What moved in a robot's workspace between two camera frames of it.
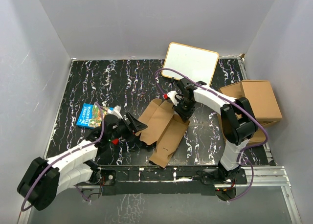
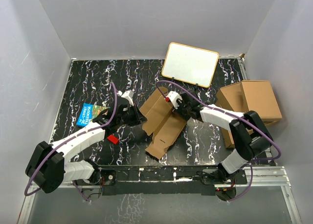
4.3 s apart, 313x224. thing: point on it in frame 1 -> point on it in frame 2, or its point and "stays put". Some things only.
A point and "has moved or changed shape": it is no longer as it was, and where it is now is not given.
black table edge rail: x=164 y=180 stays put
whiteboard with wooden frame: x=198 y=63 stays put
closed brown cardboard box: x=261 y=100 stays put
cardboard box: x=163 y=127 has moved or changed shape
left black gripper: x=134 y=126 -> x=139 y=117
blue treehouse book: x=90 y=116 stays put
